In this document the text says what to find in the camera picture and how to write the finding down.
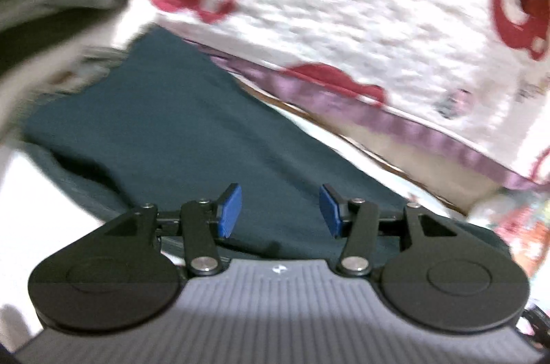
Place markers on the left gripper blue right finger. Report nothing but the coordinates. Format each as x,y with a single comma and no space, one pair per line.
356,220

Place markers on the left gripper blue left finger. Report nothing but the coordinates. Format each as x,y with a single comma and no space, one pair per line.
203,222

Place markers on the dark blue denim shorts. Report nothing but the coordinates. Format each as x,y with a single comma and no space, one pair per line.
168,126

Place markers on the floral patterned bedsheet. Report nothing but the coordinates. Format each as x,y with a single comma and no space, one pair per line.
521,220

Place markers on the checkered floor rug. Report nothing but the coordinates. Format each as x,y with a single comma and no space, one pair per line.
37,218

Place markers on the white quilt with red bears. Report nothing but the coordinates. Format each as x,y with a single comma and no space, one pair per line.
468,79

